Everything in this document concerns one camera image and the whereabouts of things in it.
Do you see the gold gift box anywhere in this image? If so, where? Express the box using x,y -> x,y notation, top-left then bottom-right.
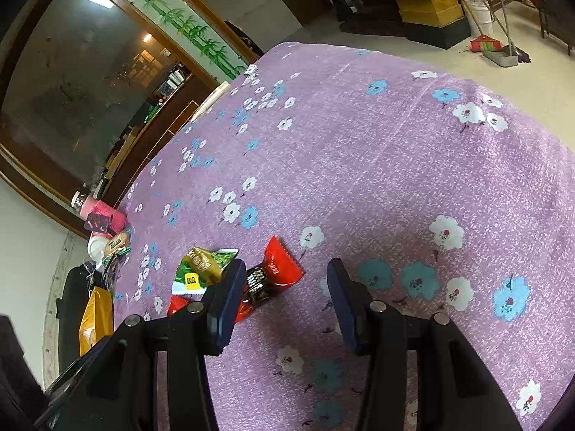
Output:
79,287 -> 114,356

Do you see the red black sugar candy packet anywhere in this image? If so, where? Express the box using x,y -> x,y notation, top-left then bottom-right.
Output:
236,236 -> 304,323

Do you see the black bag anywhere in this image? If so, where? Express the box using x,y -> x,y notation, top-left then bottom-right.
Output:
56,262 -> 102,372

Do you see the red green broom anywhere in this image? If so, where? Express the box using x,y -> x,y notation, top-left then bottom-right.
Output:
470,34 -> 503,52

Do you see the purple floral tablecloth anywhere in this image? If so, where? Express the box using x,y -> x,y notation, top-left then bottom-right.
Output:
114,44 -> 574,430

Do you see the pink sleeved bottle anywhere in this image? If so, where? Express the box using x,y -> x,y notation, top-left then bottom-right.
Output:
71,191 -> 127,236

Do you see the small red candy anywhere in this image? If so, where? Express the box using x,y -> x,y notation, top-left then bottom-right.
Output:
167,295 -> 189,316

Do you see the white tube on table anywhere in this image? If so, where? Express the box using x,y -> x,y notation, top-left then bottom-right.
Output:
190,81 -> 230,122

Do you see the grey dustpan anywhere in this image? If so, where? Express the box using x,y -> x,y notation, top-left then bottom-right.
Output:
482,45 -> 531,68

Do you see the green white snack packet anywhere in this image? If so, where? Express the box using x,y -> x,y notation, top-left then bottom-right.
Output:
171,247 -> 239,296

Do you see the small wrapped cookie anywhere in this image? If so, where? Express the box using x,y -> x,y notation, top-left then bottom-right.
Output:
104,232 -> 130,258

